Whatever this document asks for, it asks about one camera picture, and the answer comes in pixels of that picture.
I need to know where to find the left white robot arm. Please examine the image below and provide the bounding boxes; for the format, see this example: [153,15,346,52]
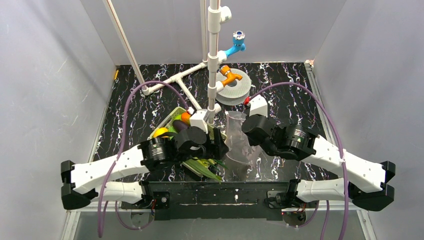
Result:
[60,126,229,210]

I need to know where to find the pale green plastic basket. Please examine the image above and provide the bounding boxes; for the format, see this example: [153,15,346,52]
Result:
[148,106,229,161]

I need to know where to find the grey filament spool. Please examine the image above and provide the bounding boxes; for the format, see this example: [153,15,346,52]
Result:
[215,68,252,106]

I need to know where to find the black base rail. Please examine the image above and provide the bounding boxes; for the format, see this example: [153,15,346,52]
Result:
[121,181,289,221]

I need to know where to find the clear zip top bag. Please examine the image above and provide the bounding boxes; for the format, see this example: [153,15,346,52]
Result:
[225,111,262,166]

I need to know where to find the orange toy faucet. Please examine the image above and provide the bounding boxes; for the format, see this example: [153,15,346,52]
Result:
[219,65,243,87]

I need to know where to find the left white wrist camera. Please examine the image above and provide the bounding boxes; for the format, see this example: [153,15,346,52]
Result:
[189,109,209,134]

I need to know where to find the purple toy eggplant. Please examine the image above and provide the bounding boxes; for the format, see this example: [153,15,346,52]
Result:
[172,119,189,133]

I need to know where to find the blue toy faucet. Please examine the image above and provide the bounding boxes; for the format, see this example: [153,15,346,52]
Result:
[224,30,246,58]

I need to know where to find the white pvc pipe frame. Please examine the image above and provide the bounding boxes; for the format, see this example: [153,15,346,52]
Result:
[103,0,231,125]

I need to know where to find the green toy scallions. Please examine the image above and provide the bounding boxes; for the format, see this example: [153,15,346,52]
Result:
[181,158,228,182]

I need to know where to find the orange toy fruit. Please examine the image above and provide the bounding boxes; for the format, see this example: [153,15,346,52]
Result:
[180,112,191,125]

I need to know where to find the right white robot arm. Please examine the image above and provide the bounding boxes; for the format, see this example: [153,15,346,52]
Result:
[241,114,396,212]

